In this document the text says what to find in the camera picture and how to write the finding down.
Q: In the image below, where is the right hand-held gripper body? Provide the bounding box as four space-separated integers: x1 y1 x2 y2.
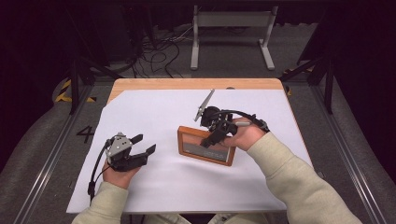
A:
194 89 238 138

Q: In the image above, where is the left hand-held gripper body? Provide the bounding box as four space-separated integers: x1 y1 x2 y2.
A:
105 133 149 173

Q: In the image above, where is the orange wooden picture frame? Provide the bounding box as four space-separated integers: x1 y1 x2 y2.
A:
177 125 237 167

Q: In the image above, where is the person's left hand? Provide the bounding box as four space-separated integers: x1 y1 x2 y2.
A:
102 160 142 189

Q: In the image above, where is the person's right hand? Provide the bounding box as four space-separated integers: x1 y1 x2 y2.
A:
219 117 265 152

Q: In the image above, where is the white paper sheet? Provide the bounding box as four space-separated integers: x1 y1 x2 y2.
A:
65 89 314 215

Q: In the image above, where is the person's left leg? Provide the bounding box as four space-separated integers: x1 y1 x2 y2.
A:
141 214 191 224

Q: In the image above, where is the person's leg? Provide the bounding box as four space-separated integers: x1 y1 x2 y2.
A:
207 213 271 224
141 214 191 224

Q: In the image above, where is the black metal stand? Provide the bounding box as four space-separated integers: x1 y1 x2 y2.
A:
278 55 335 115
66 8 122 116

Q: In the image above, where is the person's right leg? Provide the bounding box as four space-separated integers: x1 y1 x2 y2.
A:
207 213 271 224

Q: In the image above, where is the yellow black hazard tape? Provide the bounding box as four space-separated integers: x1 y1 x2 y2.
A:
55 78 97 104

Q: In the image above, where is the grey metal stand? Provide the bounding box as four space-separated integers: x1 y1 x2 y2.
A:
190 4 279 71

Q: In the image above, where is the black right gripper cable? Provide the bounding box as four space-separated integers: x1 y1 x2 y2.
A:
218 109 271 134

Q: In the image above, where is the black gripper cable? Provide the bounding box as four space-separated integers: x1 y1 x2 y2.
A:
87 139 112 203
218 109 271 134

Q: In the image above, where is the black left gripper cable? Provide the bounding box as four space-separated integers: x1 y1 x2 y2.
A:
87 139 112 203

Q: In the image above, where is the aluminium floor rail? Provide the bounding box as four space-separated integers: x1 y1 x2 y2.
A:
12 84 94 224
311 84 387 224

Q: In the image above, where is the bundle of black floor cables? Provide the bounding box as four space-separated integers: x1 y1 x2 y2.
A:
130 24 194 78

